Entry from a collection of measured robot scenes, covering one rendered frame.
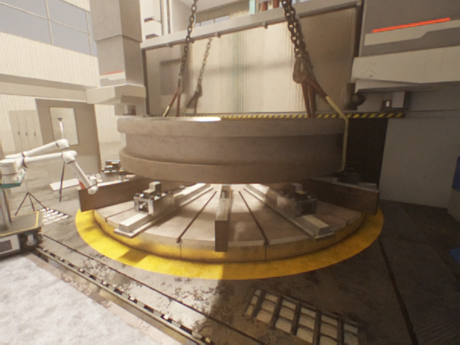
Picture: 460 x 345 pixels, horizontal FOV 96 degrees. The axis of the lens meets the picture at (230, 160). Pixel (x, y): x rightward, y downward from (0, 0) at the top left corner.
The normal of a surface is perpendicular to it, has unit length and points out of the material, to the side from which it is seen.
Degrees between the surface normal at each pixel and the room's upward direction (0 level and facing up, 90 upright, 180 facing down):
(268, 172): 90
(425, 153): 90
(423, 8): 90
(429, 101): 90
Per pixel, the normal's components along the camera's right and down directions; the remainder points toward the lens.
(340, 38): -0.45, 0.17
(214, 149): -0.11, 0.18
